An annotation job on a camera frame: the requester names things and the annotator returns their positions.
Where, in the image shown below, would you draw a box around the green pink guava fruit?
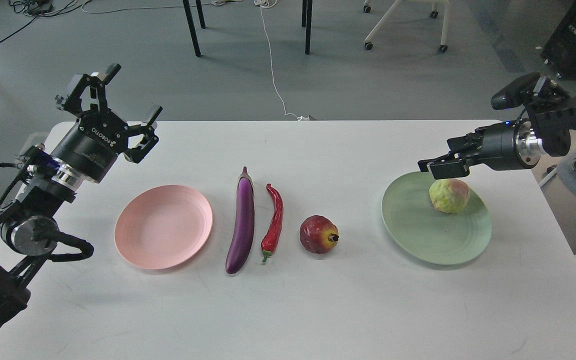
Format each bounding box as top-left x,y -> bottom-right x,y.
429,178 -> 471,214

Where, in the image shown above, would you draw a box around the white rolling chair base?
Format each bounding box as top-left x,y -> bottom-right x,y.
363,0 -> 453,54

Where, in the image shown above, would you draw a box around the pink plate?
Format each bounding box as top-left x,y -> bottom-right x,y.
114,185 -> 214,271

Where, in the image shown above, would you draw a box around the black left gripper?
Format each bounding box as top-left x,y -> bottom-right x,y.
51,63 -> 163,183

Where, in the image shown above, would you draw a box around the green plate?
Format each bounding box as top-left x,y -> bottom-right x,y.
381,172 -> 493,265

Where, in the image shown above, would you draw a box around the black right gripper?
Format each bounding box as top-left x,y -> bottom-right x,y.
417,121 -> 541,180

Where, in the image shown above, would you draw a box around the red chili pepper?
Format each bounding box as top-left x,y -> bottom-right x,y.
260,183 -> 284,264

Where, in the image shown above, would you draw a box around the black table legs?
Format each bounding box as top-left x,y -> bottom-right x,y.
177,0 -> 314,59

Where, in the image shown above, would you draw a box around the purple eggplant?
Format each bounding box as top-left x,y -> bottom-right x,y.
225,166 -> 255,275

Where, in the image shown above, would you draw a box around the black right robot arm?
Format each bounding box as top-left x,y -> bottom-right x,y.
418,71 -> 576,180

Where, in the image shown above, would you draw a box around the red pomegranate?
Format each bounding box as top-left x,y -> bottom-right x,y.
299,215 -> 339,255

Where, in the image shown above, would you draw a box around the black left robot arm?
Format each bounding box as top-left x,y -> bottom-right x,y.
0,63 -> 162,327

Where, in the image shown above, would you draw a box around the black floor cables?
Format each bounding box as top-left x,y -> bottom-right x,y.
0,0 -> 91,59

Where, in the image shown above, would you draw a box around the white cable on floor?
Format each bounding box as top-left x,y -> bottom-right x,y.
212,0 -> 316,122

